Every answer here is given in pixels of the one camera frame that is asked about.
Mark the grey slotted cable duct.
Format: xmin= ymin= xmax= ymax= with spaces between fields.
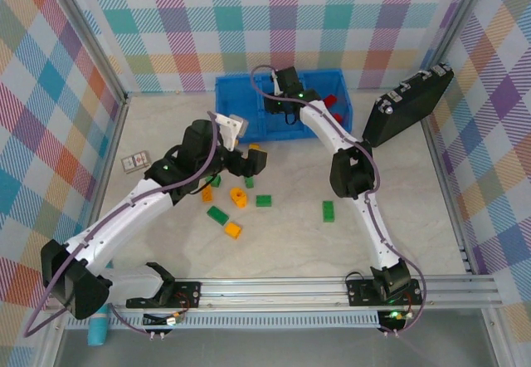
xmin=66 ymin=311 xmax=381 ymax=330

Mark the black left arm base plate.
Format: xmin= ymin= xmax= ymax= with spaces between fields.
xmin=125 ymin=280 xmax=203 ymax=311

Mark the aluminium mounting rail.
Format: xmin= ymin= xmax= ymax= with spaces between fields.
xmin=45 ymin=274 xmax=499 ymax=314

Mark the aluminium table side rail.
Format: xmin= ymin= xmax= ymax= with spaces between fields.
xmin=421 ymin=115 xmax=476 ymax=279
xmin=72 ymin=92 xmax=130 ymax=281

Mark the black hard case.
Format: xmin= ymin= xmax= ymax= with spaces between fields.
xmin=362 ymin=62 xmax=455 ymax=149

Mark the teal marker pen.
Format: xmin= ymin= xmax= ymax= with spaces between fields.
xmin=86 ymin=261 xmax=113 ymax=346

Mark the small card box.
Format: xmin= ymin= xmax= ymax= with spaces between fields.
xmin=121 ymin=150 xmax=149 ymax=174

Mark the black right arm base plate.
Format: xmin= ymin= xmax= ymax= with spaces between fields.
xmin=345 ymin=277 xmax=424 ymax=308

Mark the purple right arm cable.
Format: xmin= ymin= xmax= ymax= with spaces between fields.
xmin=251 ymin=65 xmax=428 ymax=337

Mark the black connector board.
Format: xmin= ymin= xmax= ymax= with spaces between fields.
xmin=379 ymin=309 xmax=407 ymax=330
xmin=142 ymin=311 xmax=186 ymax=329

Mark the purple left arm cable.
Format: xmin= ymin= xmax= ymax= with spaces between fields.
xmin=22 ymin=110 xmax=221 ymax=339

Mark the aluminium frame post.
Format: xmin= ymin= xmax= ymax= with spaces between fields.
xmin=431 ymin=0 xmax=494 ymax=67
xmin=48 ymin=0 xmax=129 ymax=102

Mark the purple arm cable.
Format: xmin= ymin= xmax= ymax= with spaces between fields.
xmin=22 ymin=110 xmax=221 ymax=339
xmin=251 ymin=65 xmax=428 ymax=337

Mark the blue three-compartment bin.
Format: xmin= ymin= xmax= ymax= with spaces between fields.
xmin=214 ymin=69 xmax=354 ymax=144

